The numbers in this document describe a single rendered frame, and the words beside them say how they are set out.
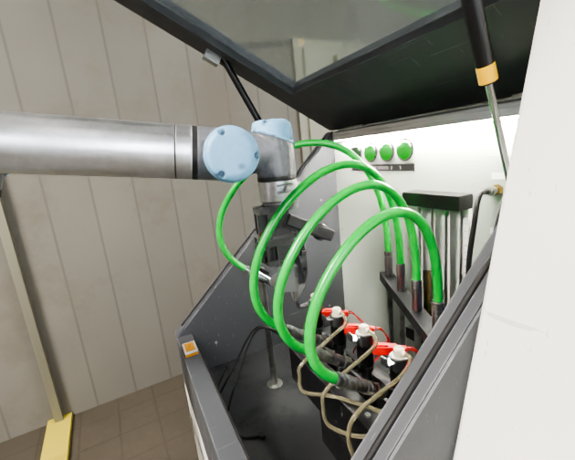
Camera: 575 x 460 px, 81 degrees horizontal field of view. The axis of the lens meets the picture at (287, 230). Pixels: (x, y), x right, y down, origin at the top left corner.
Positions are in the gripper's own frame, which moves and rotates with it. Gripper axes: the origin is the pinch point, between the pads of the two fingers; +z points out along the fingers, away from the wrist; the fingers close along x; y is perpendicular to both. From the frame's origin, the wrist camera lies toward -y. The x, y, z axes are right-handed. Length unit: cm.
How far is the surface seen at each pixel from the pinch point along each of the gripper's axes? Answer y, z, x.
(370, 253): -30.6, 0.8, -14.0
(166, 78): -6, -80, -164
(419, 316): -13.2, 0.7, 20.2
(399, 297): -16.1, 0.7, 12.4
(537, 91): -10, -33, 39
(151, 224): 18, 6, -163
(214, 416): 21.6, 15.8, 5.5
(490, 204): -30.1, -16.5, 21.1
